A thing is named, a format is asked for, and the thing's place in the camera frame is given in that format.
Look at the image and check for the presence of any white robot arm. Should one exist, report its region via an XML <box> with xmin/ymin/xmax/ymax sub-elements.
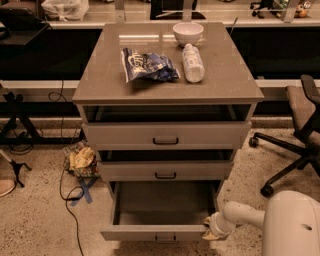
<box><xmin>202</xmin><ymin>191</ymin><xmax>320</xmax><ymax>256</ymax></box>

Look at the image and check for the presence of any white plastic bottle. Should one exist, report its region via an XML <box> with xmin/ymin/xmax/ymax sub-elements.
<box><xmin>182</xmin><ymin>44</ymin><xmax>205</xmax><ymax>83</ymax></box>

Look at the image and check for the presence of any grey bottom drawer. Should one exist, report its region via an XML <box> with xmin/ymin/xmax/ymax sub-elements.
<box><xmin>101</xmin><ymin>180</ymin><xmax>218</xmax><ymax>243</ymax></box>

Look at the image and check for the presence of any black office chair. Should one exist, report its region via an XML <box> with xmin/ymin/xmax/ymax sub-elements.
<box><xmin>249</xmin><ymin>75</ymin><xmax>320</xmax><ymax>197</ymax></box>

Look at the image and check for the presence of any grey drawer cabinet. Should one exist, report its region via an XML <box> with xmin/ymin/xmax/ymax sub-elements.
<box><xmin>71</xmin><ymin>21</ymin><xmax>265</xmax><ymax>201</ymax></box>

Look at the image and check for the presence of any black floor cable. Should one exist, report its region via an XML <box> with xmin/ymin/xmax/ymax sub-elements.
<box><xmin>47</xmin><ymin>79</ymin><xmax>86</xmax><ymax>256</ymax></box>

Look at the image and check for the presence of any blue tape cross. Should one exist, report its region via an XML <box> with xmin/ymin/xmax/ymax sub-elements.
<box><xmin>70</xmin><ymin>177</ymin><xmax>98</xmax><ymax>206</ymax></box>

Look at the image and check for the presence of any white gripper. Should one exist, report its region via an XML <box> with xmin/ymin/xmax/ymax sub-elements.
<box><xmin>202</xmin><ymin>212</ymin><xmax>236</xmax><ymax>241</ymax></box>

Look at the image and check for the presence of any grey drawer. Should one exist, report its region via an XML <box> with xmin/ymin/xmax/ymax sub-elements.
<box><xmin>101</xmin><ymin>180</ymin><xmax>218</xmax><ymax>243</ymax></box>
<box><xmin>98</xmin><ymin>160</ymin><xmax>233</xmax><ymax>181</ymax></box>
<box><xmin>82</xmin><ymin>122</ymin><xmax>251</xmax><ymax>150</ymax></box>

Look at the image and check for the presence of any blue chip bag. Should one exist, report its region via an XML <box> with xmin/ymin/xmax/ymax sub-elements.
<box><xmin>121</xmin><ymin>48</ymin><xmax>180</xmax><ymax>82</ymax></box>

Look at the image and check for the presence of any white bowl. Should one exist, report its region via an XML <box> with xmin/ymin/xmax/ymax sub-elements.
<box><xmin>173</xmin><ymin>22</ymin><xmax>204</xmax><ymax>46</ymax></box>

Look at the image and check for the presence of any grey top drawer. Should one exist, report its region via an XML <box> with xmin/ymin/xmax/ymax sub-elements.
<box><xmin>82</xmin><ymin>122</ymin><xmax>251</xmax><ymax>150</ymax></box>

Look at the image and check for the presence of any white plastic bag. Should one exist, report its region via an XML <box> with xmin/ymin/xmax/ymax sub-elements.
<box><xmin>41</xmin><ymin>0</ymin><xmax>89</xmax><ymax>21</ymax></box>

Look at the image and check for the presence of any black table frame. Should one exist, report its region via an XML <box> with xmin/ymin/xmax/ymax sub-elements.
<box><xmin>0</xmin><ymin>87</ymin><xmax>85</xmax><ymax>145</ymax></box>

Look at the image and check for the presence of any black tripod stand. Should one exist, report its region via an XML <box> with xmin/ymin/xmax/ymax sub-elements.
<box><xmin>0</xmin><ymin>149</ymin><xmax>32</xmax><ymax>187</ymax></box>

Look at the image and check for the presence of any grey middle drawer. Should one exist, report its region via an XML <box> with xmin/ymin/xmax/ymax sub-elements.
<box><xmin>98</xmin><ymin>160</ymin><xmax>233</xmax><ymax>181</ymax></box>

